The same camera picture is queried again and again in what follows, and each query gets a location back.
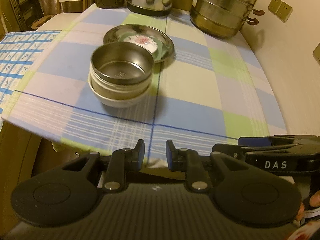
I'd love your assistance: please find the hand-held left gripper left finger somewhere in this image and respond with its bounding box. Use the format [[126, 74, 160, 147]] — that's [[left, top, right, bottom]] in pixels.
[[62, 139, 146, 193]]

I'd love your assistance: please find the stainless steel plate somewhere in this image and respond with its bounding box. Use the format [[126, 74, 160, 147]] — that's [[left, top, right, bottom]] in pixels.
[[103, 24, 175, 63]]

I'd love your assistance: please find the stainless steel steamer pot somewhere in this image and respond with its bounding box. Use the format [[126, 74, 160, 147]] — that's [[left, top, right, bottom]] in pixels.
[[184, 0, 265, 40]]

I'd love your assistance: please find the person's right hand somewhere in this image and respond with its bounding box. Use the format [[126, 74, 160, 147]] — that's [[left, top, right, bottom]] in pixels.
[[296, 190, 320, 222]]

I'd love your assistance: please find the green plastic plate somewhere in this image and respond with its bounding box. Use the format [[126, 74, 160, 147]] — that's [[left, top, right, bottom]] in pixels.
[[119, 31, 168, 58]]

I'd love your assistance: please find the dark wire rack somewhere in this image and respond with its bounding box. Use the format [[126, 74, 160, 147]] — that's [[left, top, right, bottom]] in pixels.
[[4, 0, 43, 30]]

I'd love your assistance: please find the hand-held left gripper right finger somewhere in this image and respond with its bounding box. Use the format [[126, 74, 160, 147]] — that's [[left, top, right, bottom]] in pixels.
[[166, 140, 250, 194]]

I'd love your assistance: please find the white ceramic bowl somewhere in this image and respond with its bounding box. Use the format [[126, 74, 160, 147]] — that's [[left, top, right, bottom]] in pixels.
[[87, 76, 151, 109]]

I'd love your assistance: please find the floral white ceramic dish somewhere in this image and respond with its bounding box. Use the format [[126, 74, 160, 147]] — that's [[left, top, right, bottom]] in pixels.
[[123, 35, 159, 54]]

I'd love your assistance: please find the blue white patterned cloth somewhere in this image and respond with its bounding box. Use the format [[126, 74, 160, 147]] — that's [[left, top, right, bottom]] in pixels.
[[0, 31, 62, 114]]

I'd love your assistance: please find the stainless steel bowl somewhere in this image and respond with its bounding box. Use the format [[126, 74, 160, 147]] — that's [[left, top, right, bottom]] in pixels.
[[90, 42, 154, 86]]

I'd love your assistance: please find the brown wooden piece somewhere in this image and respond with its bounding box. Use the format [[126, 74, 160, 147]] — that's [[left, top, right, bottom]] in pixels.
[[32, 16, 51, 28]]

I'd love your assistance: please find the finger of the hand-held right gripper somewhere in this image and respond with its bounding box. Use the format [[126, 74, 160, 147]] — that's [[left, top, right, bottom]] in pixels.
[[237, 135, 320, 149], [212, 143, 251, 161]]

